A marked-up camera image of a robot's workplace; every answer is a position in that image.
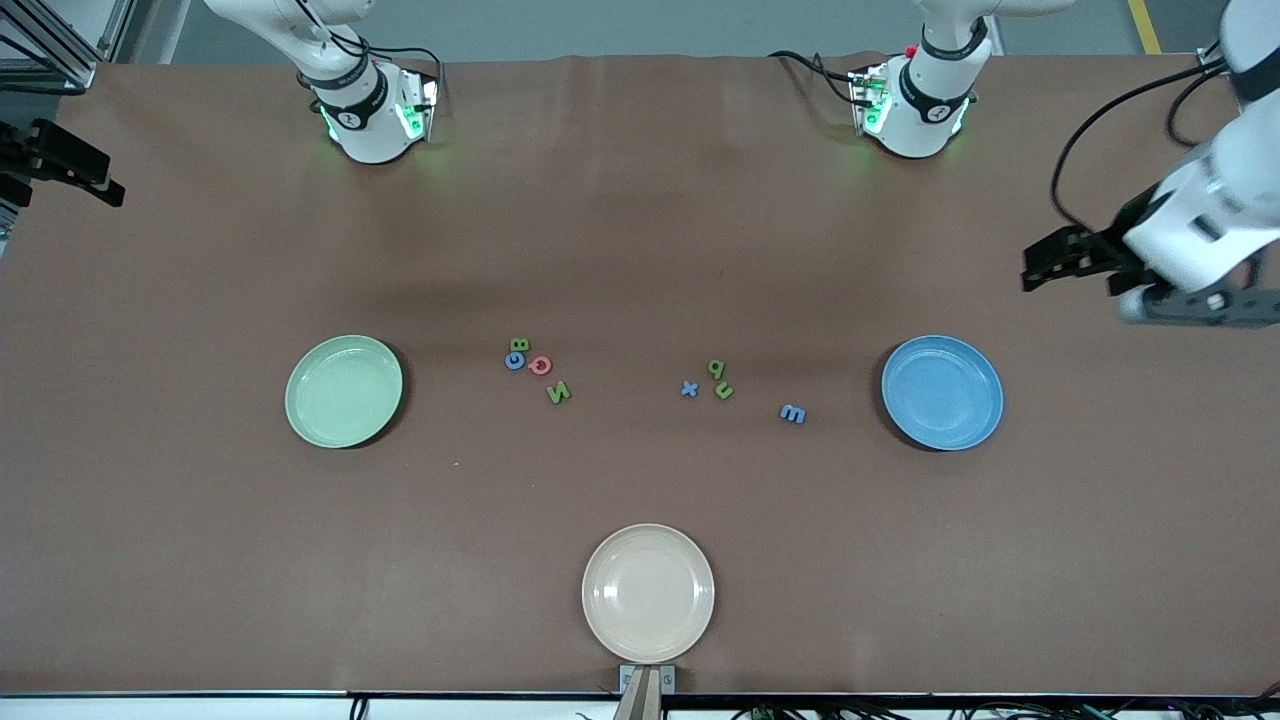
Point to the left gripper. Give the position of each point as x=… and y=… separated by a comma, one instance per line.
x=1118, y=243

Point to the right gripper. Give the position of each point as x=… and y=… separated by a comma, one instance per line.
x=30, y=152

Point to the blue letter m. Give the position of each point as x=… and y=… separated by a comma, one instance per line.
x=792, y=414

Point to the blue letter G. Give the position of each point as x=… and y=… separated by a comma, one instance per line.
x=509, y=361

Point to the red letter Q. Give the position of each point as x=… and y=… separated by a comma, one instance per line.
x=533, y=366

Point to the green letter N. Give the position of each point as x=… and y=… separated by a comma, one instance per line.
x=558, y=393

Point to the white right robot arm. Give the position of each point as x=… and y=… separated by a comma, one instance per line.
x=370, y=130

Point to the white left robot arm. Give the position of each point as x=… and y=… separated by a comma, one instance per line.
x=925, y=130

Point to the blue plate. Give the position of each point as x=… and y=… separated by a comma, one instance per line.
x=942, y=392

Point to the small box with green lights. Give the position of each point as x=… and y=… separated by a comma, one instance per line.
x=418, y=105
x=870, y=100

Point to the light green plate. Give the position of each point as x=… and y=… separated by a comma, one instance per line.
x=343, y=392

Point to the brown table mat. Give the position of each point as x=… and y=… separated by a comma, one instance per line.
x=640, y=250

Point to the beige plate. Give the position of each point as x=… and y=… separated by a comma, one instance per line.
x=648, y=593

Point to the aluminium frame profile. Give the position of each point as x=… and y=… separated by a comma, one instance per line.
x=1210, y=62
x=75, y=65

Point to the grey metal bracket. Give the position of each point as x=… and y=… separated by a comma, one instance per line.
x=668, y=678

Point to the beige mount bar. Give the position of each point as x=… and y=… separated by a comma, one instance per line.
x=640, y=700

